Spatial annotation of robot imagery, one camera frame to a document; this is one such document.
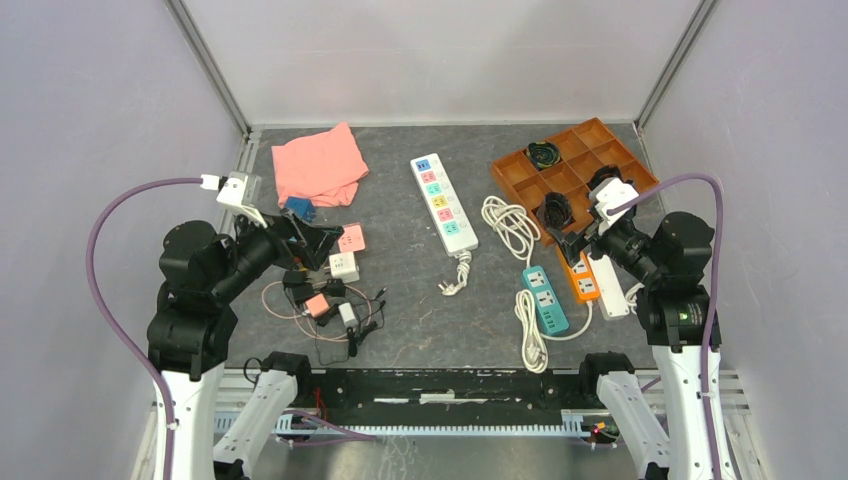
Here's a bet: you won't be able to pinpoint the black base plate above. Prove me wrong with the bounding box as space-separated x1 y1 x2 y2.
291 368 605 427

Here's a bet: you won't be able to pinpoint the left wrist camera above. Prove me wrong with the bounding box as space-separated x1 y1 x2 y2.
200 171 268 228

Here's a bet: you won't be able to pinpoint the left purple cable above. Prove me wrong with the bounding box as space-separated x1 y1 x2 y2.
86 176 379 480

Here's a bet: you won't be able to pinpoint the green black coiled strap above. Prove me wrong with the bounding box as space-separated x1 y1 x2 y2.
525 140 563 171

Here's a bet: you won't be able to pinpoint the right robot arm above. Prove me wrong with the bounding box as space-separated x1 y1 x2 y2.
554 212 735 479

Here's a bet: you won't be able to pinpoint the pink cloth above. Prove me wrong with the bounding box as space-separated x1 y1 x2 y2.
271 122 369 207

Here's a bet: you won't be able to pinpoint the orange divided tray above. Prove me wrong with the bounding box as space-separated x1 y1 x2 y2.
490 118 658 232

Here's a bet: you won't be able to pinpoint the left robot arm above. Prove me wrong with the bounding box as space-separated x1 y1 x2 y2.
147 213 343 479

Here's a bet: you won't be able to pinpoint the black power adapter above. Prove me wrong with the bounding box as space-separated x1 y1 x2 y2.
282 270 347 306

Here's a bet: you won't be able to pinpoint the white printed plug adapter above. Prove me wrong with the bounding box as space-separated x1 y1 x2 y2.
328 252 360 284

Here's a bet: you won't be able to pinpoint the blue cube socket adapter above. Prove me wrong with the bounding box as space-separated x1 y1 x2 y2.
284 196 316 223

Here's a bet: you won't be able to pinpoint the black coiled strap front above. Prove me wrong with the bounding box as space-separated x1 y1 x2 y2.
536 192 575 230

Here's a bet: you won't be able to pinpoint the small pink charger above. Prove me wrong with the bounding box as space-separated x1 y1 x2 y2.
304 293 330 318

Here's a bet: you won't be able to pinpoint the white bundled teal-strip cable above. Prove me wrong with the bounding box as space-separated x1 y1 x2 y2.
515 288 594 375

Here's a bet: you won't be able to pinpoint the white long power strip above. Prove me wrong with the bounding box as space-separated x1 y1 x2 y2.
409 153 479 296

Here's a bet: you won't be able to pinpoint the pink cube socket adapter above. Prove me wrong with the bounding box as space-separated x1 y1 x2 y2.
337 222 366 253

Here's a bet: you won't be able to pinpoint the teal power strip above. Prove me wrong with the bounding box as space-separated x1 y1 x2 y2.
522 266 569 337

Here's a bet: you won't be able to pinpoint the white usb charger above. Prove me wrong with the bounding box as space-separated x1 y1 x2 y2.
338 302 360 329

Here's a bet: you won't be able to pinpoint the white small power strip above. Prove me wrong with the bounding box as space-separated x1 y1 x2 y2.
588 256 630 321

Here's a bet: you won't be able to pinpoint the white coiled cable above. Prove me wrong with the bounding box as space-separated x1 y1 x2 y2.
480 195 543 266

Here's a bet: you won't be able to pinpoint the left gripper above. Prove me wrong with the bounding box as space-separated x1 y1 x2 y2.
211 200 344 299

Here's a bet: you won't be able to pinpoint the orange power strip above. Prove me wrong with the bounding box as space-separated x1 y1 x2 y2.
556 248 600 303

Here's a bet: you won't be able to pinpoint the black thin cables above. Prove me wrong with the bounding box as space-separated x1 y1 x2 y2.
261 278 389 366

